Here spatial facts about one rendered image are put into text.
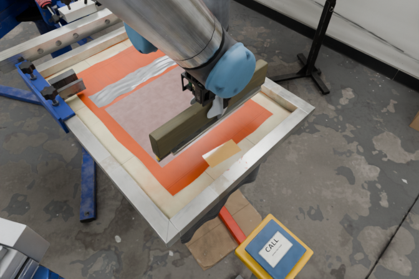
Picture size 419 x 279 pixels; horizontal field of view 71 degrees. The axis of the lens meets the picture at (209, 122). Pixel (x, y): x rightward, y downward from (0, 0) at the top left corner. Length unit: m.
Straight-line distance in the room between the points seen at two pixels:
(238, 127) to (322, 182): 1.18
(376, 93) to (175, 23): 2.46
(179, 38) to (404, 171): 2.08
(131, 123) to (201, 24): 0.65
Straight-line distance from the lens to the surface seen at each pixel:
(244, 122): 0.92
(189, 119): 0.68
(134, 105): 0.99
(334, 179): 2.04
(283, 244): 0.74
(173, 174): 0.81
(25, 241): 0.56
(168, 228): 0.72
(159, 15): 0.29
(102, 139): 0.93
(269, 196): 1.87
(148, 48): 0.47
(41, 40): 1.23
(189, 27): 0.32
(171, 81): 1.05
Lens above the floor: 1.66
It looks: 50 degrees down
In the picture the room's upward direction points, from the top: straight up
